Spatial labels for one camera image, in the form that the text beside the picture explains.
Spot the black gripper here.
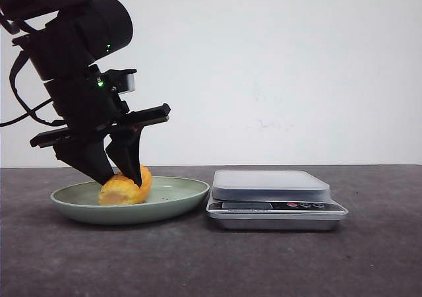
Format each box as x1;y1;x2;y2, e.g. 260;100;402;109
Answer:
30;65;171;186

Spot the yellow corn cob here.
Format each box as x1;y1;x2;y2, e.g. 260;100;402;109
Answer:
98;165;153;205

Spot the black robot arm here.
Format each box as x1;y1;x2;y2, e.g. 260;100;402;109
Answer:
1;0;170;185

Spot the light green plate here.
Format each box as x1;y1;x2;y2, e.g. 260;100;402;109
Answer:
50;176;210;225

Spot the silver digital kitchen scale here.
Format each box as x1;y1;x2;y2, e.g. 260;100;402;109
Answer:
206;170;348;231

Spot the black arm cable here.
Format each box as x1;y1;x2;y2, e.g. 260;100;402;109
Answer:
0;13;67;128

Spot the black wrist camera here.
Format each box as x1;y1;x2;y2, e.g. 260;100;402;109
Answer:
102;69;137;94

